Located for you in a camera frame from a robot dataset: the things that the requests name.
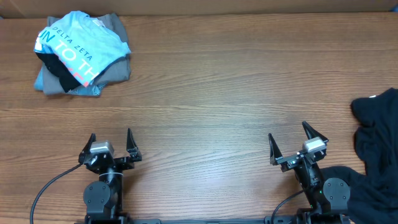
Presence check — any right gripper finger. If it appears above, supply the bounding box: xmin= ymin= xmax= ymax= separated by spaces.
xmin=302 ymin=121 xmax=328 ymax=142
xmin=268 ymin=133 xmax=283 ymax=164

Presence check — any grey folded garment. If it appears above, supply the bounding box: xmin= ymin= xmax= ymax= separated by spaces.
xmin=92 ymin=13 xmax=131 ymax=85

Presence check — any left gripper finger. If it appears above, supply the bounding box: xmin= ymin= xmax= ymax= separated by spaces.
xmin=126 ymin=128 xmax=139 ymax=153
xmin=81 ymin=133 xmax=96 ymax=154

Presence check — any black t-shirt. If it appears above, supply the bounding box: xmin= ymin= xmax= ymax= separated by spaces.
xmin=322 ymin=88 xmax=397 ymax=224

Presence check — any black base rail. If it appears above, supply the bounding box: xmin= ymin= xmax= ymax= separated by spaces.
xmin=74 ymin=215 xmax=352 ymax=224

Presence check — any black folded garment in pile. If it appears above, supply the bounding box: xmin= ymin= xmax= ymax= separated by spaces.
xmin=36 ymin=53 xmax=81 ymax=95

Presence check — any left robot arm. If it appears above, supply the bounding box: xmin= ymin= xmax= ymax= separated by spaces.
xmin=78 ymin=129 xmax=142 ymax=224

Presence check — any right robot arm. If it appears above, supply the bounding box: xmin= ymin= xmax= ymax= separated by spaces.
xmin=265 ymin=121 xmax=351 ymax=224

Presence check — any light blue printed t-shirt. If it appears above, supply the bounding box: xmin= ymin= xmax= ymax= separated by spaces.
xmin=34 ymin=11 xmax=131 ymax=87

